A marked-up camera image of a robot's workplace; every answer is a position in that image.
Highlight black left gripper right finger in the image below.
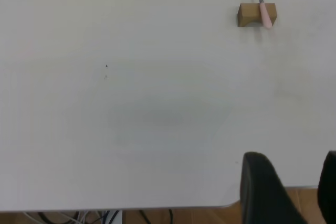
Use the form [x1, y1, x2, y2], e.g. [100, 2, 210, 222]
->
[317, 150, 336, 224]

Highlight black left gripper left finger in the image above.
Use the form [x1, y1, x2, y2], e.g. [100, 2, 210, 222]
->
[240, 152, 308, 224]

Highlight pink handled metal spoon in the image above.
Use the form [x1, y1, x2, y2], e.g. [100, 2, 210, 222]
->
[246, 0, 273, 28]

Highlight arched wooden block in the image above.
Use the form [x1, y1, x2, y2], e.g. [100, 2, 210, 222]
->
[237, 3, 278, 28]

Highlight white cable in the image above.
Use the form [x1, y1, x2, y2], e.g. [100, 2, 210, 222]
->
[23, 210, 89, 224]

